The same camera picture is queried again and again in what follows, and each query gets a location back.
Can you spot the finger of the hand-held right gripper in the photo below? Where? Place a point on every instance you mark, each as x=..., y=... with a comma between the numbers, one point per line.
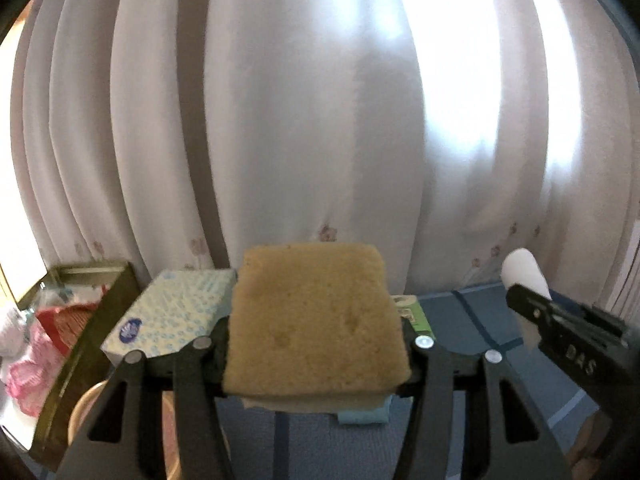
x=575, y=355

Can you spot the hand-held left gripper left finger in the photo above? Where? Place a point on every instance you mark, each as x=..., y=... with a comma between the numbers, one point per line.
x=195, y=385

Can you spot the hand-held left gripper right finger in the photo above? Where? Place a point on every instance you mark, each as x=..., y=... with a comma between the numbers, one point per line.
x=430, y=385

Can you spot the white bandage roll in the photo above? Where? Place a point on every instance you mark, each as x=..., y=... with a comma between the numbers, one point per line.
x=522, y=270

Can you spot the gold tin box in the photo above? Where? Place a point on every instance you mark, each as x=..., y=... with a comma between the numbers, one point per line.
x=85, y=370

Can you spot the yellow sponge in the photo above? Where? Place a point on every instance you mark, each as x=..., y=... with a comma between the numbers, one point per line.
x=315, y=320

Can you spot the red fabric pouch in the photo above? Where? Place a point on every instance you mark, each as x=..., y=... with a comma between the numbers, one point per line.
x=62, y=327

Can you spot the teal sponge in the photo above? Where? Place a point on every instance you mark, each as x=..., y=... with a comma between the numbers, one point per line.
x=365, y=412

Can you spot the patterned tissue pack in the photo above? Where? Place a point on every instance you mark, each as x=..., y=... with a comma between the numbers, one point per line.
x=170, y=310

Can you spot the blue checked tablecloth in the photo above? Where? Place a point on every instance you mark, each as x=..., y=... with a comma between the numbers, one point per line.
x=475, y=320

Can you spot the pink and white towel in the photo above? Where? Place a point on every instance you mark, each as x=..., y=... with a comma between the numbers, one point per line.
x=30, y=380

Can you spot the white floral curtain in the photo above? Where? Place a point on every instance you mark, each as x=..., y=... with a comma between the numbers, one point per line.
x=300, y=110

